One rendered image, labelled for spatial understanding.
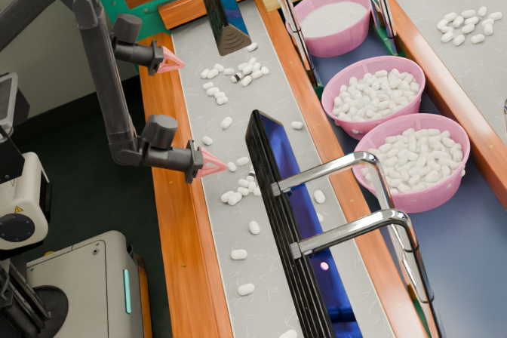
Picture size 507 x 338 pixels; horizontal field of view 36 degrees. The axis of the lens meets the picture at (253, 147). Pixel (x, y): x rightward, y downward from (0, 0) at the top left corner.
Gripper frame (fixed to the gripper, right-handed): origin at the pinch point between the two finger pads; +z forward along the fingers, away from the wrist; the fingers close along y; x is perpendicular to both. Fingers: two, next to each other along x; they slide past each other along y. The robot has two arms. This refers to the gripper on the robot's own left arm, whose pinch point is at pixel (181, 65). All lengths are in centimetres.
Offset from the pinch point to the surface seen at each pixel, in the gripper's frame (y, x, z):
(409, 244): -111, -35, 14
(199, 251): -65, 12, 1
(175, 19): 36.4, 2.9, 2.8
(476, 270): -90, -16, 48
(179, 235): -57, 15, -2
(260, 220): -60, 4, 14
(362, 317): -96, -4, 25
